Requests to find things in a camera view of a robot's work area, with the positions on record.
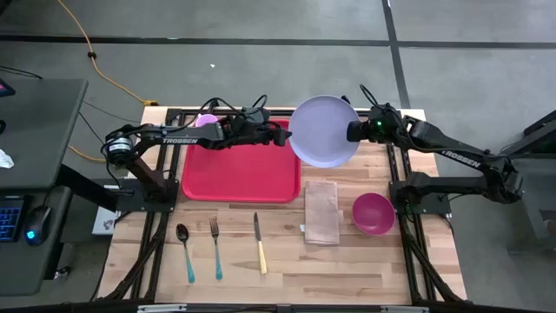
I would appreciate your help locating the black side desk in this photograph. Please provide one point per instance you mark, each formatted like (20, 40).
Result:
(43, 130)

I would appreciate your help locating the red plastic tray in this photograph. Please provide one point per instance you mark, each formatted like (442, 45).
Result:
(241, 174)

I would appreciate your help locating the beige napkin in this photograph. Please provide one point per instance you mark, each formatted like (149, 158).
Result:
(322, 213)

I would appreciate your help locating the black metal stand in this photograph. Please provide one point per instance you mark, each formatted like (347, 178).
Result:
(538, 182)

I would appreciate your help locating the magenta bowl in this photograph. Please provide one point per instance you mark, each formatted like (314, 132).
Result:
(373, 214)

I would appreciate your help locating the black desk lower shelf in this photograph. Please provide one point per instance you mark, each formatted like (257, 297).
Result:
(26, 269)

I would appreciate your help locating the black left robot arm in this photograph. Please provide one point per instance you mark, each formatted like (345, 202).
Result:
(174, 135)

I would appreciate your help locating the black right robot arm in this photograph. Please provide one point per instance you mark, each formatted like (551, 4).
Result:
(456, 152)

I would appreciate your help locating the lavender plate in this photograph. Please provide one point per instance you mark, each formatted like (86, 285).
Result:
(321, 130)

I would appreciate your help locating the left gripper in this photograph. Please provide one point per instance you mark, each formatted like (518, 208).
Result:
(247, 137)

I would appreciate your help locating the white printed box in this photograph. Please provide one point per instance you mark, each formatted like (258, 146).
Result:
(104, 221)

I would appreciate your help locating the backlit keyboard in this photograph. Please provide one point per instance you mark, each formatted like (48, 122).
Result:
(9, 221)

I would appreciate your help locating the black aluminium table frame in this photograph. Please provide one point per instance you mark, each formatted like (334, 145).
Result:
(410, 261)

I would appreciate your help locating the device with red screen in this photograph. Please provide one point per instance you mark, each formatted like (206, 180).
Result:
(6, 89)

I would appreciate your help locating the white crumpled tissue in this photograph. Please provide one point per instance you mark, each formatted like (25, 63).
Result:
(5, 160)

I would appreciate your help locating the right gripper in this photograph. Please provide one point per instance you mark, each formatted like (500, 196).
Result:
(388, 128)

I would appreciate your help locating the pink ribbed mug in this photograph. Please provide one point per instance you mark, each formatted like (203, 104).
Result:
(206, 120)

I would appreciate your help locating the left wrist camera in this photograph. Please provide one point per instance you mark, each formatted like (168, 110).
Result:
(255, 115)

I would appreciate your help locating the black computer mouse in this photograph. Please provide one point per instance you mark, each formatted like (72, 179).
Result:
(38, 224)

